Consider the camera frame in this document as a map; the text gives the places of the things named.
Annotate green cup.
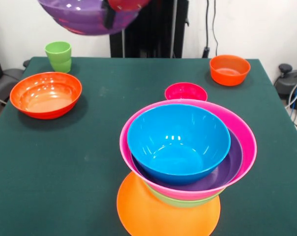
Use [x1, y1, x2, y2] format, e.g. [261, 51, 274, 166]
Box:
[44, 41, 72, 74]

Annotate blue bowl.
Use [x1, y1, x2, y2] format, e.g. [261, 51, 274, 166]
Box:
[127, 104, 232, 186]

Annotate pink bowl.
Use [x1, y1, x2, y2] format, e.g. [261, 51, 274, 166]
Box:
[119, 99, 258, 201]

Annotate small red-orange bowl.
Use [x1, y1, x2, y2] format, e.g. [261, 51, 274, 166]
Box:
[209, 54, 251, 87]

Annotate dark green tablecloth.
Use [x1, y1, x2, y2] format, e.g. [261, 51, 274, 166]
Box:
[0, 56, 297, 236]

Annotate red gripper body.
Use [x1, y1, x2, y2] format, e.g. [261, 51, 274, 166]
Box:
[107, 0, 152, 12]

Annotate large red-orange bowl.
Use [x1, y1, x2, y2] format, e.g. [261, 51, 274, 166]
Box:
[9, 71, 83, 120]

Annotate tangle of cables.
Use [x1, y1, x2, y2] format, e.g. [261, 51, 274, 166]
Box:
[285, 78, 297, 135]

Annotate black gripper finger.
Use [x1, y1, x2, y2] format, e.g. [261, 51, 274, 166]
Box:
[102, 0, 116, 29]

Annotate black hanging cable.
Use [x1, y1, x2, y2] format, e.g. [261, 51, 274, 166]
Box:
[202, 0, 211, 59]

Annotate small crimson bowl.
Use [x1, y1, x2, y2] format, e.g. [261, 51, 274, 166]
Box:
[164, 82, 208, 101]

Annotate purple bowl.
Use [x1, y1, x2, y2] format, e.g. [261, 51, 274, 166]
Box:
[37, 0, 141, 36]
[131, 131, 244, 192]

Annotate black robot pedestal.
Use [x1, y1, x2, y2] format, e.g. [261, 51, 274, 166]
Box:
[109, 0, 190, 59]

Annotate green bowl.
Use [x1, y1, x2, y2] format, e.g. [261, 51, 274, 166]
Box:
[148, 188, 223, 208]

